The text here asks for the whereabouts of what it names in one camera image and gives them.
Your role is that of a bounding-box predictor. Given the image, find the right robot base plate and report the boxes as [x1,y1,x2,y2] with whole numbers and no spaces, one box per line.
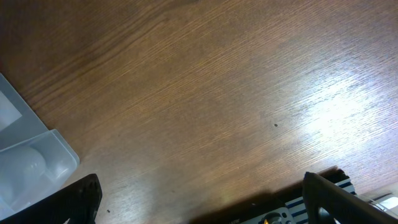
[224,173,397,224]

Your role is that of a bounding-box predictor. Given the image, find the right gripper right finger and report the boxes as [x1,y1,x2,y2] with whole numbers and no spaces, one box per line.
[302,172,397,224]

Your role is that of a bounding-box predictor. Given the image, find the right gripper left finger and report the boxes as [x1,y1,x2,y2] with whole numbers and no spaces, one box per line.
[1,174,103,224]

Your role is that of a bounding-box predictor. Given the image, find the clear plastic storage bin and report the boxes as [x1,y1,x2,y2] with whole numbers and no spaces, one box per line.
[1,77,80,219]

